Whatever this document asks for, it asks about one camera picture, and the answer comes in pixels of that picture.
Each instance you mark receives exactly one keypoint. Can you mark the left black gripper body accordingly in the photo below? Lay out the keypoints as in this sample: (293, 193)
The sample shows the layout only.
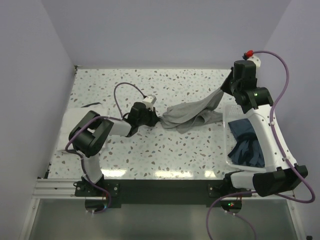
(146, 120)

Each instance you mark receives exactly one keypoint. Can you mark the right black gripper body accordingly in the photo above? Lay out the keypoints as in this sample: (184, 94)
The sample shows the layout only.
(234, 86)

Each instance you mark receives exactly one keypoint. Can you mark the grey tank top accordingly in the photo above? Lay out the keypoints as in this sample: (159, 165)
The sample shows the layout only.
(187, 115)

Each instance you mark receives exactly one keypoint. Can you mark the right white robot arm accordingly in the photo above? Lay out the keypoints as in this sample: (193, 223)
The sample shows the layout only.
(281, 170)

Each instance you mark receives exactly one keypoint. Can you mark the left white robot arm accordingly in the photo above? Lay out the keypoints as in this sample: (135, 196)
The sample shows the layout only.
(89, 136)

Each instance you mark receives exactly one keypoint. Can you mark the dark blue tank tops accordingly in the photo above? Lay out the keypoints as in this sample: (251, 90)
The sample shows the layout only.
(247, 151)

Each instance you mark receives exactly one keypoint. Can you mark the white folded tank top stack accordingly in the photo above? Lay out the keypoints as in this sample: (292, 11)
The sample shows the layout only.
(72, 117)

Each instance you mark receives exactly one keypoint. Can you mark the white plastic basket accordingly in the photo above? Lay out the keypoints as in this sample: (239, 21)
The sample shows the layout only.
(232, 112)

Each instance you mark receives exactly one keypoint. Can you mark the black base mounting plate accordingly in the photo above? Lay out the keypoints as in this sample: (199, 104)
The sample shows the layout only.
(117, 192)

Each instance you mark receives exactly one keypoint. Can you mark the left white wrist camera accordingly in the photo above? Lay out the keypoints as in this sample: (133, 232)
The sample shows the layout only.
(149, 101)

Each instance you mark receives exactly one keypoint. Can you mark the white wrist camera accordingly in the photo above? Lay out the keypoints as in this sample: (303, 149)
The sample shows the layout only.
(250, 56)
(149, 101)

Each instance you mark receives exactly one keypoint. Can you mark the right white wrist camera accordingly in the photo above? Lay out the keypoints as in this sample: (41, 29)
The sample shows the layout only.
(250, 56)

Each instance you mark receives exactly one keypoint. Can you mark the aluminium front rail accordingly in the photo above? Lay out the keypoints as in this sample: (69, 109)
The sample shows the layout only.
(54, 188)

